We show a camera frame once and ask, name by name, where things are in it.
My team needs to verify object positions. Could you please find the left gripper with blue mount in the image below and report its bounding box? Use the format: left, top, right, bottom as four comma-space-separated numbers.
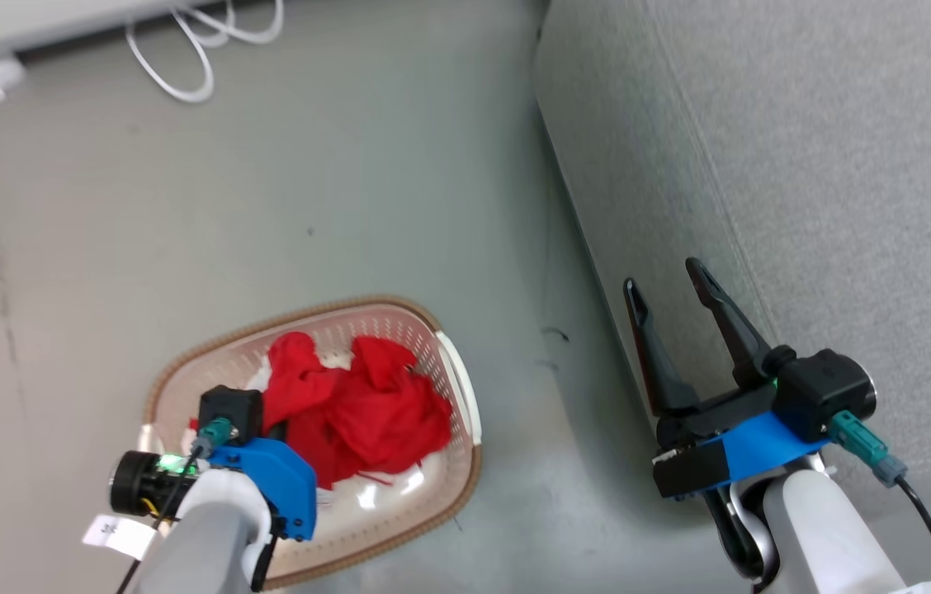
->
109, 436, 319, 543

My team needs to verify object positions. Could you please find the right black cable teal plug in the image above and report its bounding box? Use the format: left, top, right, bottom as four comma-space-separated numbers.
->
829, 410, 931, 594

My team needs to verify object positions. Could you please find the white clothing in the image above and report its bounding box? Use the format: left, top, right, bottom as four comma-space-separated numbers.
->
244, 350, 356, 394

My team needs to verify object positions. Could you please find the right gripper with blue mount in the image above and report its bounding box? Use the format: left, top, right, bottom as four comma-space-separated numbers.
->
623, 257, 832, 501

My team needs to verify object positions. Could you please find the black cable teal plug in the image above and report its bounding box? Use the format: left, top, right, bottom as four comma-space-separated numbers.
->
115, 417, 236, 594
829, 410, 931, 594

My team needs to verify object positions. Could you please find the white paper tag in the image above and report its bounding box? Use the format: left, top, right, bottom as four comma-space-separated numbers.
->
83, 515, 158, 559

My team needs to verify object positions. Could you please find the white laundry basket brown rim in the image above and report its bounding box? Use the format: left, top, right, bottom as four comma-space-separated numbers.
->
139, 295, 484, 590

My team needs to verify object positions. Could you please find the grey fabric sofa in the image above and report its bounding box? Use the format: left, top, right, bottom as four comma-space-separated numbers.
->
533, 0, 931, 533

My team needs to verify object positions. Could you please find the left black cable teal plug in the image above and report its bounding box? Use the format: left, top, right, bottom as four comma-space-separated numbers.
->
115, 417, 236, 594

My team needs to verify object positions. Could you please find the red clothing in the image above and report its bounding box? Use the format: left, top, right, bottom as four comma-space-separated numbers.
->
188, 331, 455, 490

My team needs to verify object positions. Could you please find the light grey cabinet base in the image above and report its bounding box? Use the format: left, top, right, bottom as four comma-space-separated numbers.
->
0, 0, 215, 75

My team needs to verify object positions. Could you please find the white looped cable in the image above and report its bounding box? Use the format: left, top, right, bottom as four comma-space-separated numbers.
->
125, 0, 286, 105

